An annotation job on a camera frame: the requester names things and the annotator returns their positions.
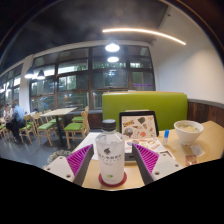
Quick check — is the flat round red coaster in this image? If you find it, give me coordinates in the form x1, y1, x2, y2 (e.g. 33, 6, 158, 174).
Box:
97, 171, 128, 188

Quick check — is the sticker-covered laptop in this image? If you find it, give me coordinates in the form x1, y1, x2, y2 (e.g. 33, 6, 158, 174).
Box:
118, 110, 176, 164

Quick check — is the group of green-seated wooden chairs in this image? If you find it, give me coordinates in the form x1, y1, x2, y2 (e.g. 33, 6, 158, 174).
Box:
0, 106, 91, 151

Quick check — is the long curved ceiling light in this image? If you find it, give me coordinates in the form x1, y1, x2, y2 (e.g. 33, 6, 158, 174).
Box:
101, 27, 187, 47

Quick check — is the white bowl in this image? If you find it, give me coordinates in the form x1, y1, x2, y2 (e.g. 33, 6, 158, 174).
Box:
173, 119, 205, 146

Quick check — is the white paper napkin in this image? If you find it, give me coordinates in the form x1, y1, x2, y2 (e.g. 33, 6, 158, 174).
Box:
189, 143, 206, 158

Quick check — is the small blue-capped bottle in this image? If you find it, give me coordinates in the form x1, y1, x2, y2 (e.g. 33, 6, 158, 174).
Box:
161, 128, 171, 146

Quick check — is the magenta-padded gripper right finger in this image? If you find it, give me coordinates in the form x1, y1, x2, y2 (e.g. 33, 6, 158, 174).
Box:
131, 142, 185, 186

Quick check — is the small reddish packet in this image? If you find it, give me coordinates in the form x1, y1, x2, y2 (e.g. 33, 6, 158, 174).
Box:
184, 154, 199, 167

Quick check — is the person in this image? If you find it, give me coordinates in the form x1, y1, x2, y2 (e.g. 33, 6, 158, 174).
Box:
5, 102, 27, 144

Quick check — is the group of round pendant lamps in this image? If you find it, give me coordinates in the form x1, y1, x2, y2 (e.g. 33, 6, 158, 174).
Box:
23, 41, 121, 81

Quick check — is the green upholstered bench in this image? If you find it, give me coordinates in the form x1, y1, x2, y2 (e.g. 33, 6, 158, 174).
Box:
101, 91, 189, 132

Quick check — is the light wooden dining table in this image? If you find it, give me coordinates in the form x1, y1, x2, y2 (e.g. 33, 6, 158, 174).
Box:
38, 106, 79, 148

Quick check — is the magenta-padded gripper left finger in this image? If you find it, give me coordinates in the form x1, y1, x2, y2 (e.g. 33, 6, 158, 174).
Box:
43, 143, 95, 187

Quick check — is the clear white-labelled drink bottle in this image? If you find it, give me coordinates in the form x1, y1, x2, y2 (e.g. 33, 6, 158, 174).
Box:
94, 118, 127, 186

